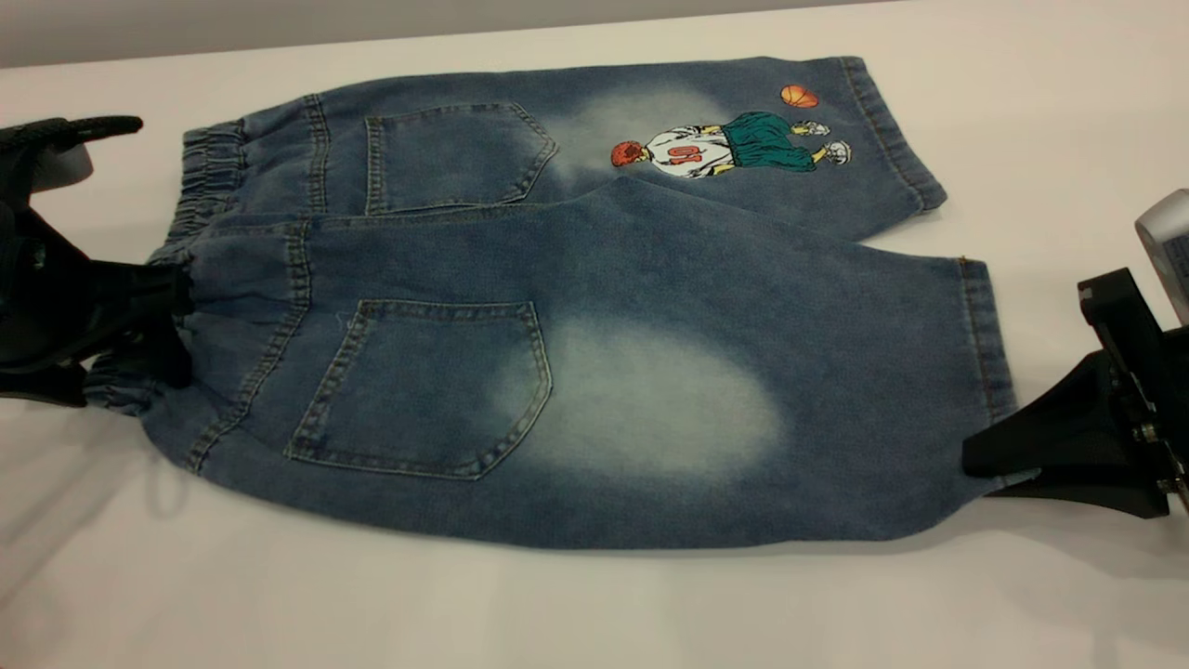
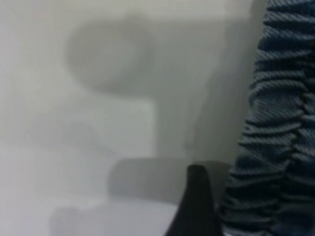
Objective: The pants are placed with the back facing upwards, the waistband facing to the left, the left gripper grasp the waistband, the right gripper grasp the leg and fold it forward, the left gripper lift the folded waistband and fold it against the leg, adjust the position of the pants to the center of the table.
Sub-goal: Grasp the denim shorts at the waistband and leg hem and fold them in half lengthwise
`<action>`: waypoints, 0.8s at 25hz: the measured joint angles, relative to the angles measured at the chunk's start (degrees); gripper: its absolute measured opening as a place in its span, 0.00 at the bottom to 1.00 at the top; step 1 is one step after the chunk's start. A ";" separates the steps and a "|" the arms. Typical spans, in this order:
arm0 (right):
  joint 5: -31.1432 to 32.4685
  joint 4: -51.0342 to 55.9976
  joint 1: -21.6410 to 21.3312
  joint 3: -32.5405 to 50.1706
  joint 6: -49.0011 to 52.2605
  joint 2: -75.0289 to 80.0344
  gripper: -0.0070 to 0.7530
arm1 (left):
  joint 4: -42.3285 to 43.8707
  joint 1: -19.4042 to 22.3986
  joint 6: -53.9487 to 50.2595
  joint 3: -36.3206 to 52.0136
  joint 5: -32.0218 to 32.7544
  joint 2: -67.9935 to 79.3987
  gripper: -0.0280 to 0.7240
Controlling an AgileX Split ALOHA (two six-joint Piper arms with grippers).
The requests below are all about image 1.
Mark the black left camera bracket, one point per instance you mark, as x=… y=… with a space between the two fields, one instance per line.
x=56 y=133

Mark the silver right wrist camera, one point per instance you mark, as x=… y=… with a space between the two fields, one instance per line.
x=1169 y=251

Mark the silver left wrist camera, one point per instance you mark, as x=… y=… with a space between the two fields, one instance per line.
x=60 y=167

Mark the blue denim shorts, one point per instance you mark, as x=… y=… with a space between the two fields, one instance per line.
x=650 y=279

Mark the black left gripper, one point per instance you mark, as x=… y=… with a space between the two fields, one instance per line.
x=37 y=297

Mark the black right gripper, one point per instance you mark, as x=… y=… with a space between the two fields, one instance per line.
x=1152 y=381

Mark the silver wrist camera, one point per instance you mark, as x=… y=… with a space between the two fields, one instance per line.
x=60 y=167
x=1169 y=251

